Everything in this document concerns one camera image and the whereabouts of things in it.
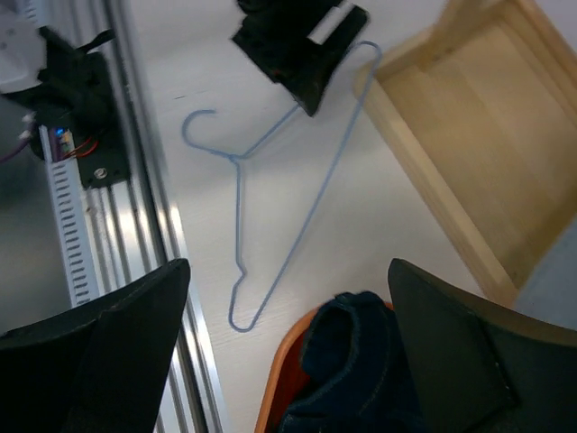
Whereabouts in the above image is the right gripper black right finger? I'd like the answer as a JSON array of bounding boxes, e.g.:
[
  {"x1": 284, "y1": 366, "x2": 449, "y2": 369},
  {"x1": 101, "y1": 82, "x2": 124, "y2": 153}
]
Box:
[{"x1": 388, "y1": 259, "x2": 576, "y2": 432}]

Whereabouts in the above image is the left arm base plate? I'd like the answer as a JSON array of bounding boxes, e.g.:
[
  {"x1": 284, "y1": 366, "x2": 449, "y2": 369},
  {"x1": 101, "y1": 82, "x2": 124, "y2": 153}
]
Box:
[{"x1": 0, "y1": 26, "x2": 132, "y2": 190}]

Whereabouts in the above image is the purple floor cable left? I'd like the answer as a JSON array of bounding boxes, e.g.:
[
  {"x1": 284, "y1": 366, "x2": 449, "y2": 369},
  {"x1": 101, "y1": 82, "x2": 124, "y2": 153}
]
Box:
[{"x1": 0, "y1": 115, "x2": 37, "y2": 166}]

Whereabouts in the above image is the light blue wire hanger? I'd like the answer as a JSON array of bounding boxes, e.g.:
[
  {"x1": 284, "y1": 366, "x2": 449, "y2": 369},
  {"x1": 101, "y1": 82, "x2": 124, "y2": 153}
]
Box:
[{"x1": 180, "y1": 40, "x2": 384, "y2": 334}]

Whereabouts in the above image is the wooden clothes rack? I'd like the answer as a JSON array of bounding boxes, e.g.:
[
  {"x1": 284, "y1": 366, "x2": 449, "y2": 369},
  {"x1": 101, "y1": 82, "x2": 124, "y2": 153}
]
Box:
[{"x1": 353, "y1": 1, "x2": 576, "y2": 307}]

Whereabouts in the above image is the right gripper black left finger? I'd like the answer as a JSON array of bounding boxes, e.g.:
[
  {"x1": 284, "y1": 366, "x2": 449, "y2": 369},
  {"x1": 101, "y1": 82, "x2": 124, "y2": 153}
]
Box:
[{"x1": 1, "y1": 259, "x2": 190, "y2": 432}]

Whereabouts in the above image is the dark blue denim skirt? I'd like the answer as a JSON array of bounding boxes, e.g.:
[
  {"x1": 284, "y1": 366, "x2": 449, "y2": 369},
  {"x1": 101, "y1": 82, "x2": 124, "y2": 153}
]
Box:
[{"x1": 276, "y1": 291, "x2": 427, "y2": 432}]

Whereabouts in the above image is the aluminium mounting rail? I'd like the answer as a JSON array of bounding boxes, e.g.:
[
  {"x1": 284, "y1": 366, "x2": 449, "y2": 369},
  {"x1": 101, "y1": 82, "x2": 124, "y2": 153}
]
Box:
[{"x1": 17, "y1": 0, "x2": 226, "y2": 433}]

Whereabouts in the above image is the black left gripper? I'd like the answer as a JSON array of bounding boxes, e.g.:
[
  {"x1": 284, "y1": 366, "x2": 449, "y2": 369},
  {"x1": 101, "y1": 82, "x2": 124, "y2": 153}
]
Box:
[{"x1": 232, "y1": 0, "x2": 369, "y2": 117}]

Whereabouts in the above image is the light denim jacket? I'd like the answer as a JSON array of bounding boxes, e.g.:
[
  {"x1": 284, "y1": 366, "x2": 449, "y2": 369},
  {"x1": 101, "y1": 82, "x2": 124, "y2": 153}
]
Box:
[{"x1": 514, "y1": 219, "x2": 577, "y2": 330}]

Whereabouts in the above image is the orange plastic basket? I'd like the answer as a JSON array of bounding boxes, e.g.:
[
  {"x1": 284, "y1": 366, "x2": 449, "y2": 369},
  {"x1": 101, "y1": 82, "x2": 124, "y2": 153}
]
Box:
[{"x1": 254, "y1": 301, "x2": 398, "y2": 433}]

